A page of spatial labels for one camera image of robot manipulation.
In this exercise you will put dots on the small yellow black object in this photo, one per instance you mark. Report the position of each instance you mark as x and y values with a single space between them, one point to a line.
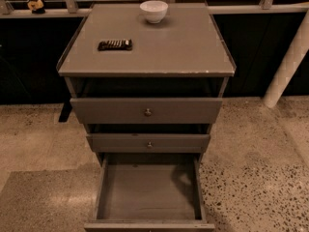
36 6

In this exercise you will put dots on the white diagonal pillar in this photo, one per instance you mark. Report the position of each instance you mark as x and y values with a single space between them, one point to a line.
289 64

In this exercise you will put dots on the dark snack bar packet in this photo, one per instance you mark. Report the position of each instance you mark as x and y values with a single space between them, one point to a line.
123 44

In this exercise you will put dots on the grey top drawer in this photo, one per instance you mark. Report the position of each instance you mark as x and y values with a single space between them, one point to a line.
131 110

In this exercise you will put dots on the brass middle drawer knob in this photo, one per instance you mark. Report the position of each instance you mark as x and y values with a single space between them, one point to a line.
149 145

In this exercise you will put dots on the brass top drawer knob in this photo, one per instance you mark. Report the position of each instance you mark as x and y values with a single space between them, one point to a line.
148 112

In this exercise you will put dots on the grey drawer cabinet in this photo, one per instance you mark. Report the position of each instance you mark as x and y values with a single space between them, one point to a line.
182 56

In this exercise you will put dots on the brass drawer knob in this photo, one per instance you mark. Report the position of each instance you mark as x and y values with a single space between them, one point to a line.
148 112
149 145

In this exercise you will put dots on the grey drawer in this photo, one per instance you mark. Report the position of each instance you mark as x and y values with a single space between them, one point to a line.
137 142
131 110
149 193

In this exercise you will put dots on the metal railing frame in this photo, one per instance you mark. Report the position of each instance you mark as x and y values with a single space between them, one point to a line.
70 0

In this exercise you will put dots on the white ceramic bowl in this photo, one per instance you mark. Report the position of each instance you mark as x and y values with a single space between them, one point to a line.
154 11

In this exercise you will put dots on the grey middle drawer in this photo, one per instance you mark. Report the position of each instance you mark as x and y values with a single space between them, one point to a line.
137 142

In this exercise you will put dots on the grey bottom drawer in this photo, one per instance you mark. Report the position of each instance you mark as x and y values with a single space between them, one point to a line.
149 193

